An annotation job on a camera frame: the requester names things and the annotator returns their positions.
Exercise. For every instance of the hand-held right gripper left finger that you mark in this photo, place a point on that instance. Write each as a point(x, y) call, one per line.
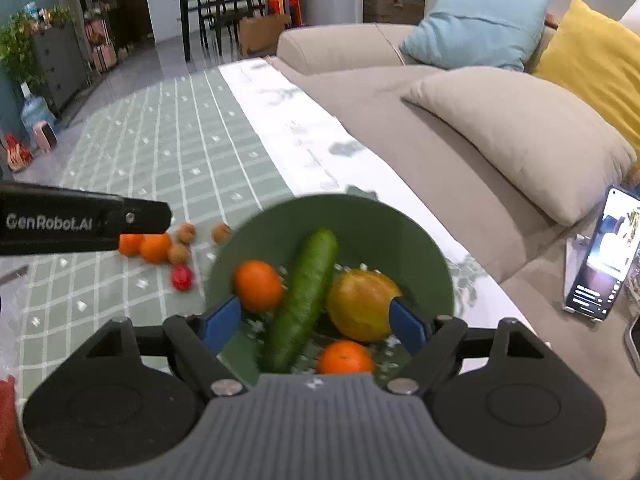
point(222, 321)

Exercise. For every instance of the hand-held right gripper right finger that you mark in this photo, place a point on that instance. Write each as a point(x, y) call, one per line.
point(407, 322)

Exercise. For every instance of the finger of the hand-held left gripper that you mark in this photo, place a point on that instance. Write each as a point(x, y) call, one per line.
point(145, 217)

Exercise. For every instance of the small orange mandarin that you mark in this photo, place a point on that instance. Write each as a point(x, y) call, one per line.
point(345, 358)
point(131, 246)

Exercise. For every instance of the green bowl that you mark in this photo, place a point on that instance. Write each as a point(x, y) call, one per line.
point(380, 230)

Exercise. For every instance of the round orange mandarin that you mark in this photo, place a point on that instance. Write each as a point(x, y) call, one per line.
point(257, 285)
point(156, 250)

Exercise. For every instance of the large yellow-orange fruit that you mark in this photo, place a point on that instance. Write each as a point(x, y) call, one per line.
point(360, 305)

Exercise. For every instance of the small red fruit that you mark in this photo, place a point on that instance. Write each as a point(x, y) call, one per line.
point(182, 278)

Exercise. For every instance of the red toy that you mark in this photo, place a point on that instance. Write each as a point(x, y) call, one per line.
point(17, 155)

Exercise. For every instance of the green checked tablecloth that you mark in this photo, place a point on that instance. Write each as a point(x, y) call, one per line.
point(175, 150)

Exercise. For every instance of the green cucumber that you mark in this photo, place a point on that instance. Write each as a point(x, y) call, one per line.
point(300, 305)

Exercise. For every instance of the pink heater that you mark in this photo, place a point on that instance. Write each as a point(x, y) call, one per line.
point(45, 137)

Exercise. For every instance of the blue water bottle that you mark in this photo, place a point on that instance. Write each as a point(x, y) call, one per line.
point(35, 110)

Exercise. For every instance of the grey dresser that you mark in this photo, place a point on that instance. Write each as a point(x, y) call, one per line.
point(60, 65)

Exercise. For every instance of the beige sofa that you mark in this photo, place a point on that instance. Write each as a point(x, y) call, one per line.
point(425, 160)

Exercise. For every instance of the white printed cloth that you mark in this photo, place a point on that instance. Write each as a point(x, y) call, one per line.
point(300, 135)

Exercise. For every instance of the green leafy plant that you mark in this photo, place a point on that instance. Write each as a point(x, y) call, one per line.
point(20, 45)

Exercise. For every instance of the pink shelf cart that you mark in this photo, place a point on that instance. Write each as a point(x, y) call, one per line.
point(102, 45)

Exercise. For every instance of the red cloth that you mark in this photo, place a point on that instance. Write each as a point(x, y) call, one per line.
point(10, 425)

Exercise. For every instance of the smartphone with lit screen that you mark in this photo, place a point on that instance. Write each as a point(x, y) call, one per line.
point(607, 255)

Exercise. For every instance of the brown paper bag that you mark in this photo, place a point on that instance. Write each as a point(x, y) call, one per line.
point(262, 35)

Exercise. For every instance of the dark dining table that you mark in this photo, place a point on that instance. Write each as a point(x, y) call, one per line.
point(187, 2)

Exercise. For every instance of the beige pillow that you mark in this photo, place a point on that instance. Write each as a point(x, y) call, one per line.
point(525, 135)

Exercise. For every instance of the grey device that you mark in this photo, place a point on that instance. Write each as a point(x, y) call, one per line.
point(634, 345)

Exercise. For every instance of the black dining chair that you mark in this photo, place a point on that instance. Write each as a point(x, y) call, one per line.
point(230, 5)

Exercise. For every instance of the orange stool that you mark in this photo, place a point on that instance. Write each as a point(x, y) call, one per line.
point(282, 7)

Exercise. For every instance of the light blue pillow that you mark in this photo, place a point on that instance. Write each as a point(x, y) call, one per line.
point(475, 25)

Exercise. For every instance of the yellow pillow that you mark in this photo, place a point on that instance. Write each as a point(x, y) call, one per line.
point(595, 60)

